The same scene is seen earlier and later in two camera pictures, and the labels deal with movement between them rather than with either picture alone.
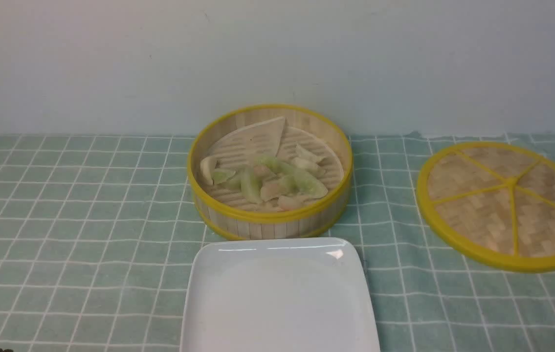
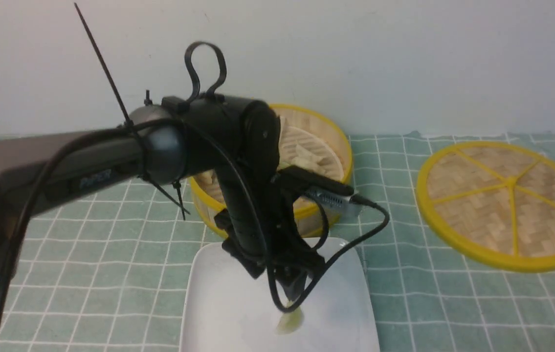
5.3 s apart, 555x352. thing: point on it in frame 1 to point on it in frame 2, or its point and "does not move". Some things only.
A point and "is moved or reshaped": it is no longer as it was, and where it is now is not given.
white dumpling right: (311, 165) does not move
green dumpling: (251, 179) is moved or reshaped
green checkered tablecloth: (82, 243) does not move
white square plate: (277, 295) does not move
